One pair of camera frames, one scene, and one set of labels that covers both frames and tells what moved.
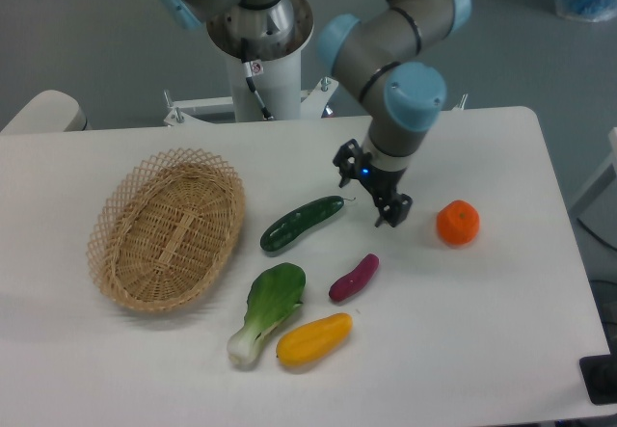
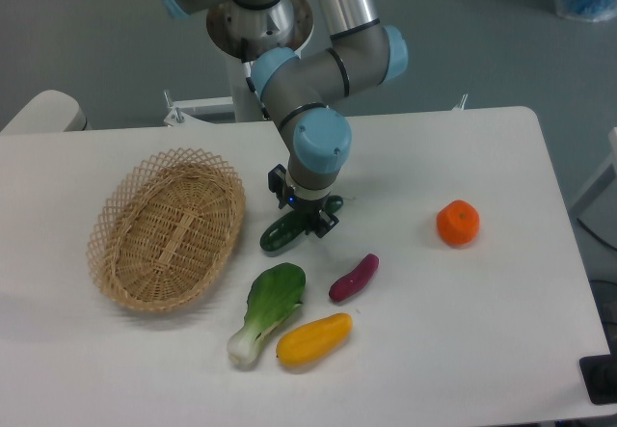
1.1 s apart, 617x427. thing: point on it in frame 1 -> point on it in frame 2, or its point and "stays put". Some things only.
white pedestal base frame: (312, 102) stays put
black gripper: (353, 162) -> (311, 209)
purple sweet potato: (356, 280) stays put
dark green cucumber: (288, 227) stays put
